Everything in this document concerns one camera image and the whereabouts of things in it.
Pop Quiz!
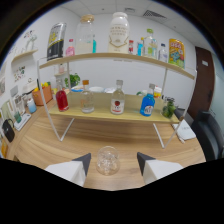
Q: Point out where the blue liquid bottle silver cap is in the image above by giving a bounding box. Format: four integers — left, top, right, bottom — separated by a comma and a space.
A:
139, 83, 156, 117

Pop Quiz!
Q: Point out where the clear glass cup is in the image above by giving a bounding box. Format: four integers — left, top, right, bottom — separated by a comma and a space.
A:
96, 145, 120, 177

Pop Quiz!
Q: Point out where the blue and white cup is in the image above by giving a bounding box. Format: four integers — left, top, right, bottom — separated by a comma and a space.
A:
26, 98, 38, 114

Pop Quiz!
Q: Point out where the white fabric pouch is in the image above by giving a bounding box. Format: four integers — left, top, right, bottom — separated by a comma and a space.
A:
172, 119, 197, 142

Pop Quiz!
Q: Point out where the black chair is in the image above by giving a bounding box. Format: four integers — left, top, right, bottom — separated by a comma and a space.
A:
191, 110, 224, 161

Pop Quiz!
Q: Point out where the white tray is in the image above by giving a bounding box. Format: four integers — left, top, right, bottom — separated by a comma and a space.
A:
13, 113, 32, 132

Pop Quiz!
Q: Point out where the red liquid glass bottle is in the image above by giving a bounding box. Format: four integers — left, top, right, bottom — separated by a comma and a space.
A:
55, 78, 70, 113

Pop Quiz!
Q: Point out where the black kettle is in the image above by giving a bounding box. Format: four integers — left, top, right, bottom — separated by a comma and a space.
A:
1, 118, 16, 143

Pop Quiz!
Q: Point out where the green mug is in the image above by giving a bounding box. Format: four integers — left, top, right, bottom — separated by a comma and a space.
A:
13, 112, 23, 124

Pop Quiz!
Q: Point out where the clear bottle red label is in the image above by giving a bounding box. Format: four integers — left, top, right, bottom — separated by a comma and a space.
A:
110, 79, 126, 116

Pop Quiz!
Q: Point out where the orange storage basket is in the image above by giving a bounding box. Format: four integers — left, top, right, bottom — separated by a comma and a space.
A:
32, 84, 54, 107

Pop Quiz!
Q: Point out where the green potted plant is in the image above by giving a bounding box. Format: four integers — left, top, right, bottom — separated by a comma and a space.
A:
64, 73, 81, 88

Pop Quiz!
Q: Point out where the brown door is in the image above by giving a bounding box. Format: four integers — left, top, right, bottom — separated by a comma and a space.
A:
188, 46, 214, 119

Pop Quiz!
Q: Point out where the small clear bottle blue cap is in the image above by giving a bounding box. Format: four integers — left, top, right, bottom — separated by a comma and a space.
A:
158, 43, 169, 63

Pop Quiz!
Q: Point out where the yellow snack bag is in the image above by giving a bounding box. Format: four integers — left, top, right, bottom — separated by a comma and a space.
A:
168, 38, 186, 69

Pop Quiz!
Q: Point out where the small pink liquid bottle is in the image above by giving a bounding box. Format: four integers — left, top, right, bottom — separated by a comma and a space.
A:
65, 38, 76, 57

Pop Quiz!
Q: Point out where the small red can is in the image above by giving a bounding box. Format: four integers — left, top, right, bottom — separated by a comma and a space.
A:
128, 39, 135, 55

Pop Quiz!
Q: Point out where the teal liquid bottle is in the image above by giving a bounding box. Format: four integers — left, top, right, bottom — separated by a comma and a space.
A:
92, 34, 98, 54

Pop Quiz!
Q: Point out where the black snack bag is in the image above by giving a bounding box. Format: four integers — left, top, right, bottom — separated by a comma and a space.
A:
46, 22, 68, 62

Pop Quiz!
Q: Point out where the white frame wooden shelf rack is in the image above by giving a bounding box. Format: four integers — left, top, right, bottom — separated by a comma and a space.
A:
36, 51, 198, 149

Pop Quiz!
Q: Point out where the wooden wall shelf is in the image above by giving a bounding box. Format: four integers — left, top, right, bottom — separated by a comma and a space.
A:
11, 49, 39, 64

